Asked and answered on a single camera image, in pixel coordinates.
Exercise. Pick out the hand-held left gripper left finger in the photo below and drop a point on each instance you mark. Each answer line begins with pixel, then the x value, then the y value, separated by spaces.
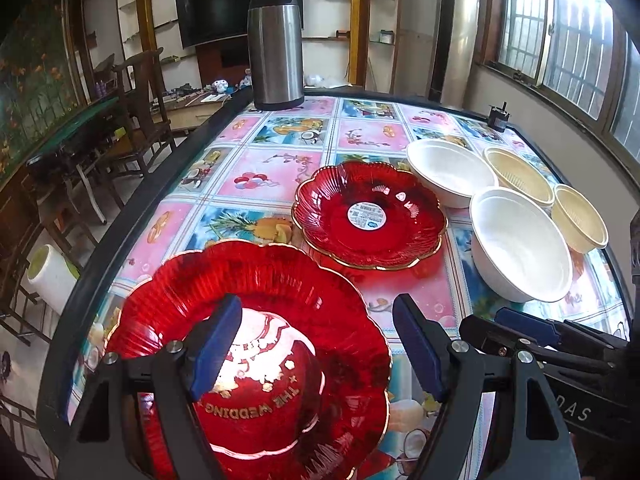
pixel 220 345

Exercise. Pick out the dark wooden chair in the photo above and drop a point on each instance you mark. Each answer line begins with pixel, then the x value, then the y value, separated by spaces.
pixel 142 125

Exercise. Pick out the standing air conditioner tower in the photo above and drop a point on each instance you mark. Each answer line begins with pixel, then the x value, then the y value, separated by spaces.
pixel 457 35

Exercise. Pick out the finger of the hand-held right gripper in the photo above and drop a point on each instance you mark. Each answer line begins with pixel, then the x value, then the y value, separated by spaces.
pixel 525 321
pixel 485 332

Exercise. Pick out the black flat television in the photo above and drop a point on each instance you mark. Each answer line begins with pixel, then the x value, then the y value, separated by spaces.
pixel 220 10

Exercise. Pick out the low wooden cabinet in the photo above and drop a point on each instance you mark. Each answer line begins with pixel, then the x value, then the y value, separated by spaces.
pixel 195 107

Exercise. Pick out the white bowl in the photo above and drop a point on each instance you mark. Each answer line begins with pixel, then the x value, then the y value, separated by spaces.
pixel 440 165
pixel 515 240

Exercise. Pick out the small black motor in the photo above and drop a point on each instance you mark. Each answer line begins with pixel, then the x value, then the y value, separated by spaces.
pixel 499 119

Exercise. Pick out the red plate with gold print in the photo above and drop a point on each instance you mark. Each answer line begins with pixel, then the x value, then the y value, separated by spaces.
pixel 300 285

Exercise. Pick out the red plate with white sticker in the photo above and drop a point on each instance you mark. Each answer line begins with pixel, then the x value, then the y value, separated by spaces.
pixel 350 240

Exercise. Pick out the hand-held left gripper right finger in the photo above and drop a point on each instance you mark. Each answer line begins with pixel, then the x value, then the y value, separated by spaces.
pixel 420 350

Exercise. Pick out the steel thermos jug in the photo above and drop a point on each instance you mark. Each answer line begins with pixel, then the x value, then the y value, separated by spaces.
pixel 275 50

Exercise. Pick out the cream ribbed plastic bowl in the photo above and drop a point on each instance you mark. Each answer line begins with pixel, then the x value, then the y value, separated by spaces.
pixel 515 170
pixel 580 215

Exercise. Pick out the barred window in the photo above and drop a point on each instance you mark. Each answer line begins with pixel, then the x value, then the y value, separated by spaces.
pixel 575 35

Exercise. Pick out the fruit printed tablecloth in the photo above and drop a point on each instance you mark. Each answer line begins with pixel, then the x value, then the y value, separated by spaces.
pixel 280 175

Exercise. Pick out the white paper roll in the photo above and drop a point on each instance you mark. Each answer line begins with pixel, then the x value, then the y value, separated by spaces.
pixel 50 275

